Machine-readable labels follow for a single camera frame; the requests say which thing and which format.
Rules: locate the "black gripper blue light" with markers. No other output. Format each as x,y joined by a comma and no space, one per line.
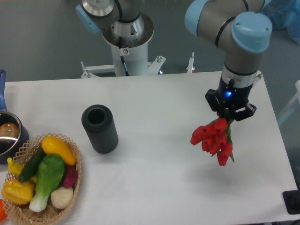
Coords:
228,95

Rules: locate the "woven wicker basket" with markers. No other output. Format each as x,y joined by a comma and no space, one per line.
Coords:
21,214

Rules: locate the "black device at table edge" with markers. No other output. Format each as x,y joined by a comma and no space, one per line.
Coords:
292,201

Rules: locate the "red tulip bouquet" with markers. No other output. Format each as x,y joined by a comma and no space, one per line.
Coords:
215,138

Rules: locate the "white frame at right edge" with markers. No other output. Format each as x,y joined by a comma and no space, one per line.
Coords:
291,106

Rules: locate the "orange fruit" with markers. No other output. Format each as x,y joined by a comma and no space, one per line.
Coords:
2,211

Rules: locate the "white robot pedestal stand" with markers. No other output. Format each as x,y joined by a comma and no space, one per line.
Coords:
129,47

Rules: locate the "purple radish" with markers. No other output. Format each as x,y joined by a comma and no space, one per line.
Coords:
70,177

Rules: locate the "green cucumber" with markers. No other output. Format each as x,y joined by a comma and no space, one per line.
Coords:
30,169

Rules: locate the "yellow bell pepper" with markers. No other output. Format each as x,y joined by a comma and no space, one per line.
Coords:
17,192

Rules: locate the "dark grey ribbed vase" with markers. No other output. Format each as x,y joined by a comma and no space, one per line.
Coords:
99,125

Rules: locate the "small yellow gourd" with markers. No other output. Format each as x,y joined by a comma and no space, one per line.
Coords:
16,168

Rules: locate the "dark pot with blue handle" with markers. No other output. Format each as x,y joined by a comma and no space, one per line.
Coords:
13,134

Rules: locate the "white garlic bulb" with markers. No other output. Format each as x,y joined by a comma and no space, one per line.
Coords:
61,197

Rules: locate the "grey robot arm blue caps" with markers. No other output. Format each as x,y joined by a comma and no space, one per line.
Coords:
235,26

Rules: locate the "blue plastic bag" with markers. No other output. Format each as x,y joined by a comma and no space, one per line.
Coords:
284,14

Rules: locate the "green bok choy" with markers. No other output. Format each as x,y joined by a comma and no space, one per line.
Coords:
49,174

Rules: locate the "yellow squash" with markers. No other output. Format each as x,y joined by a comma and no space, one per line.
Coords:
54,145

